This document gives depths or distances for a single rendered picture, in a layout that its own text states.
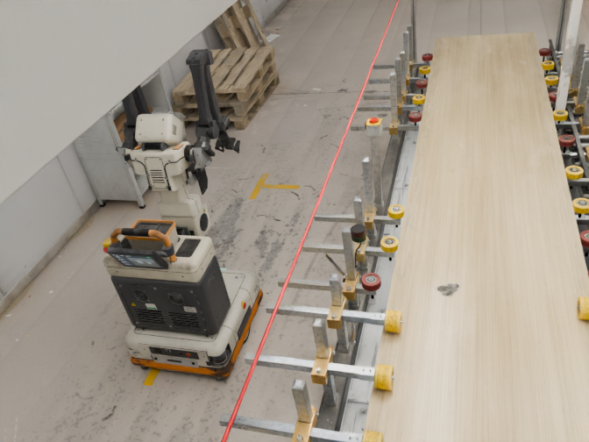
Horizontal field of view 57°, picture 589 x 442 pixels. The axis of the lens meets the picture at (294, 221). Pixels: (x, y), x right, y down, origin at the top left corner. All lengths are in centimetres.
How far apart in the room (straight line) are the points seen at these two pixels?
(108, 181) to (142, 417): 228
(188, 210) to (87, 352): 123
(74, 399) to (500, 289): 242
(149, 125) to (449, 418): 193
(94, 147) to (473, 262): 328
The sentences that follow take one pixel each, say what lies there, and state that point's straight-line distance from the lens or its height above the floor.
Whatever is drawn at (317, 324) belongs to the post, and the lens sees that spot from 180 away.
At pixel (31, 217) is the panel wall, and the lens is 448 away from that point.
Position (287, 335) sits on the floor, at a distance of 333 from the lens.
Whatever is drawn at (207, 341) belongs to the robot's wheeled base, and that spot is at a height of 28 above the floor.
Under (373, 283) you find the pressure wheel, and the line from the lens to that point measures 224.
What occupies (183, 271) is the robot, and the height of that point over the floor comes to 78.
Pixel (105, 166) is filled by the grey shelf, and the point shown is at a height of 42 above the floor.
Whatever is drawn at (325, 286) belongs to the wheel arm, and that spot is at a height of 86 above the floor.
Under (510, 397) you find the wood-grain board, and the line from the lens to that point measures 193.
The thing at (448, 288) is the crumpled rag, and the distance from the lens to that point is 222.
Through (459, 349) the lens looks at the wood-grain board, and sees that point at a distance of 203.
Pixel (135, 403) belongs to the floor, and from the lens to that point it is 330.
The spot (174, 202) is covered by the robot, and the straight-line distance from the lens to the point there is 298.
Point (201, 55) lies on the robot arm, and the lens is 281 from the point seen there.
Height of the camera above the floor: 245
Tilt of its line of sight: 36 degrees down
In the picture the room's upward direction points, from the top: 10 degrees counter-clockwise
